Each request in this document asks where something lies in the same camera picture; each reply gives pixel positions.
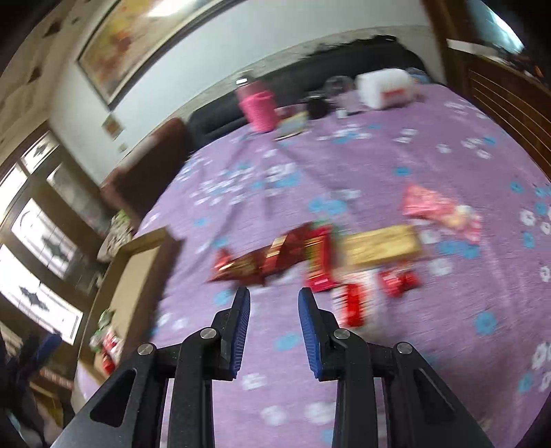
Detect red white snack packet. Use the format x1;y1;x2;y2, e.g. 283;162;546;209
332;272;378;328

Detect dark red gold packet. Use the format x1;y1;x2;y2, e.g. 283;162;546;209
208;247;265;286

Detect dark red foil packet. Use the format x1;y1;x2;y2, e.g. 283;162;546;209
260;222;313;277

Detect small red candy packet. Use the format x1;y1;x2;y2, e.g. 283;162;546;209
379;264;421;299

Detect yellow biscuit packet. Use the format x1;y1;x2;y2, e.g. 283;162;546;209
340;225;422;268

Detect clear green edged packet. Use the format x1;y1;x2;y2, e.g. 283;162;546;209
89;309;115;353

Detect pink cartoon snack bag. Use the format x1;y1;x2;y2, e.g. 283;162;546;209
403;184;483;245

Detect red long snack packet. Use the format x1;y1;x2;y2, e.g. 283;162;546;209
102;331;123;375

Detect cardboard tray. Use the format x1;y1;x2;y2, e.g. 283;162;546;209
77;228;182;385

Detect patterned blanket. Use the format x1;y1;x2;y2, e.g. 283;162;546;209
96;210;135;263

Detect purple floral tablecloth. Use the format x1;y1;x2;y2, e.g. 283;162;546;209
73;81;551;448

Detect brown armchair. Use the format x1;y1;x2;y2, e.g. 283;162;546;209
100;118;193;228

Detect booklet on table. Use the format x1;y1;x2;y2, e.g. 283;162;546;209
274;111;309;141

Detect wooden glass doors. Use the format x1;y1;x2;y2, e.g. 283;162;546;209
1;123;111;375

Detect small black container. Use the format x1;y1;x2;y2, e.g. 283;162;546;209
305;95;331;120

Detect pink sleeved thermos bottle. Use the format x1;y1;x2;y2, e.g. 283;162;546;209
235;74;279;133

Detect white plastic jar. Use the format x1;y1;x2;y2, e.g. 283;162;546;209
355;68;417;110

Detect black leather sofa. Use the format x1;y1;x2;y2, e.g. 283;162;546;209
187;34;426;150

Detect wooden cabinet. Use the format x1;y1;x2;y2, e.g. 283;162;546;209
422;1;550;174

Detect small wall plaque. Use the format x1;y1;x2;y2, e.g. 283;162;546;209
102;113;124;140

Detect framed wall painting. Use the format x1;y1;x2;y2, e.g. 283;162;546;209
76;0;237;110

